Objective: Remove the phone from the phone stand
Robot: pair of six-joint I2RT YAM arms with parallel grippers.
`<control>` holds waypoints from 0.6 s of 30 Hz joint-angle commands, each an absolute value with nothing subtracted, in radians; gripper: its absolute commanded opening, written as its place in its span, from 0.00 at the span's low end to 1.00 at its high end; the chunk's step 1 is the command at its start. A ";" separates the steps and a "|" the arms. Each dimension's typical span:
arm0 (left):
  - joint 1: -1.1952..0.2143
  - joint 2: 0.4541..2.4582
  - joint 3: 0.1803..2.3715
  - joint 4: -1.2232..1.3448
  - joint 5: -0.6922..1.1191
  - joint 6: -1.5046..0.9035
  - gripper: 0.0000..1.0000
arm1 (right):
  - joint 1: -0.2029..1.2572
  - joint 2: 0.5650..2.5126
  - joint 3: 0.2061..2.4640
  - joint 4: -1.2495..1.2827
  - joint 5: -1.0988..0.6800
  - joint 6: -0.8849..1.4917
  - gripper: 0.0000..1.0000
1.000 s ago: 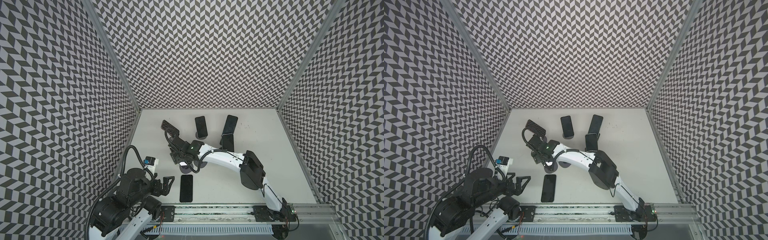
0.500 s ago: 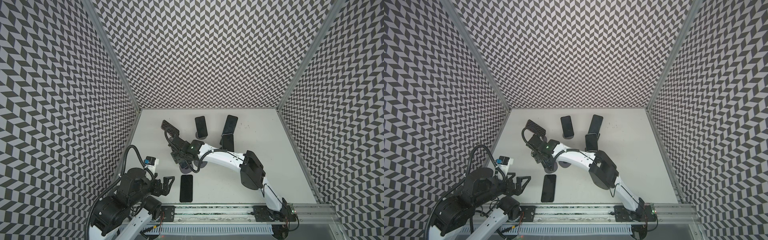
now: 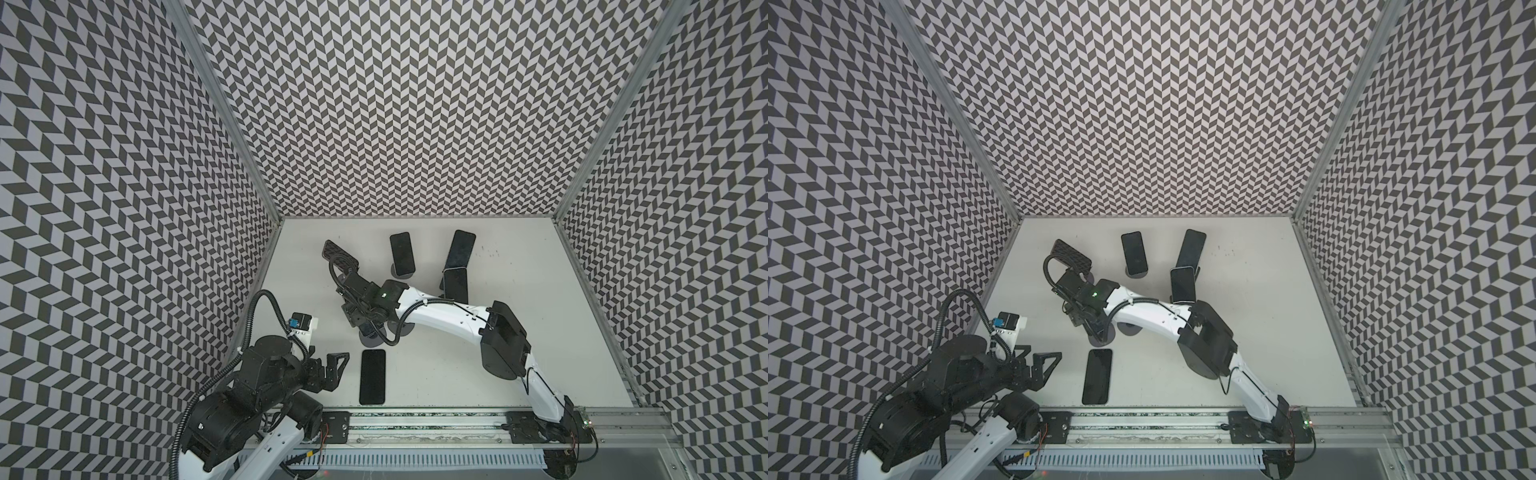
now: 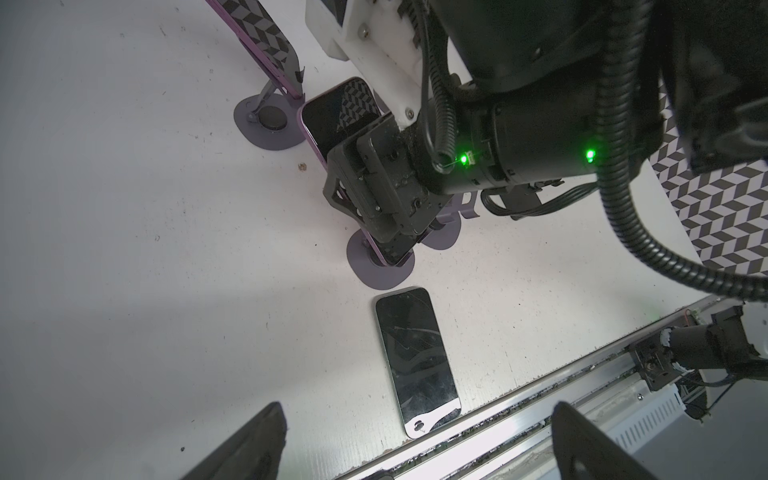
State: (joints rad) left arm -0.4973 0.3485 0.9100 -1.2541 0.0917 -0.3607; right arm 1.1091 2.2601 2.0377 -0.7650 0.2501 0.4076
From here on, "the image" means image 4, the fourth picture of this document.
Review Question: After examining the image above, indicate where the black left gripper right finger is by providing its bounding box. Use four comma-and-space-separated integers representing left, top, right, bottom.
551, 402, 656, 480

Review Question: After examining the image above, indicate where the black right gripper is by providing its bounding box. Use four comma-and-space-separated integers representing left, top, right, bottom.
323, 114, 452, 264

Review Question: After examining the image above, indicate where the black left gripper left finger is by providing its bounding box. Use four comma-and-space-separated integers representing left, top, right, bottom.
183, 402, 288, 479

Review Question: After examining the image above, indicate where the purple phone stand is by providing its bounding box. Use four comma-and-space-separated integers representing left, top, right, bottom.
299, 77, 390, 228

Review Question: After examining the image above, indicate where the black phone stand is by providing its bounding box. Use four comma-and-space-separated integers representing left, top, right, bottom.
374, 287, 462, 440

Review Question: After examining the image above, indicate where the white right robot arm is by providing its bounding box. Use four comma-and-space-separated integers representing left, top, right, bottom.
324, 1, 767, 267

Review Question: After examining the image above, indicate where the grey stand front right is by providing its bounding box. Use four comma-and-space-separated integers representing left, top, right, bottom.
420, 192, 479, 251

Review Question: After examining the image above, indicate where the grey stand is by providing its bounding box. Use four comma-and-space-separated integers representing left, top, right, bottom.
420, 192, 479, 251
233, 82, 305, 151
346, 230, 415, 291

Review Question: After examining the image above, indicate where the grey stand front left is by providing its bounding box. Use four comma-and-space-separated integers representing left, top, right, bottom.
346, 230, 415, 291

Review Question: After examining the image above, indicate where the grey stand far left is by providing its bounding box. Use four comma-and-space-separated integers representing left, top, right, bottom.
233, 82, 305, 151

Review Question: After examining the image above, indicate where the phone reflecting pattern far left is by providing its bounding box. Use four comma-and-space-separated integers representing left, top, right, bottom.
206, 0, 304, 99

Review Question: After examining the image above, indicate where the white ventilation grille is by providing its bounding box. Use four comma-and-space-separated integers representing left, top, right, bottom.
594, 385, 685, 455

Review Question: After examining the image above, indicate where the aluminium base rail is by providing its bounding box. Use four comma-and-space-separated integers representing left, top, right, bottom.
345, 296, 741, 479

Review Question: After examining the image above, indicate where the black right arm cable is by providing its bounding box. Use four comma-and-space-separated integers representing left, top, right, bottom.
413, 0, 768, 302

